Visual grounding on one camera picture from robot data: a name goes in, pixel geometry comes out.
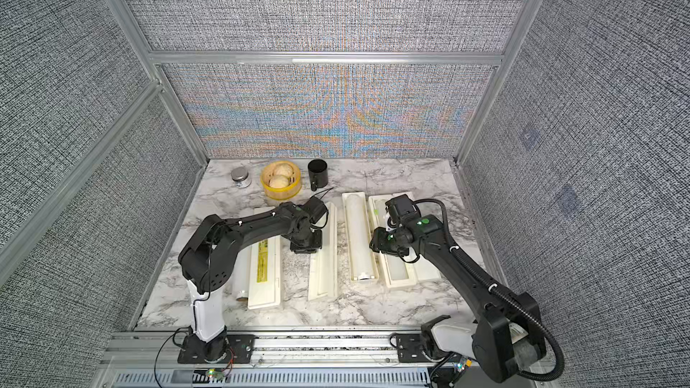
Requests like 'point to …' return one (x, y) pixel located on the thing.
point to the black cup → (317, 173)
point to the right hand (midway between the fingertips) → (376, 239)
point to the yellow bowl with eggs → (281, 180)
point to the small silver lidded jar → (242, 178)
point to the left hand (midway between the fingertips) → (322, 249)
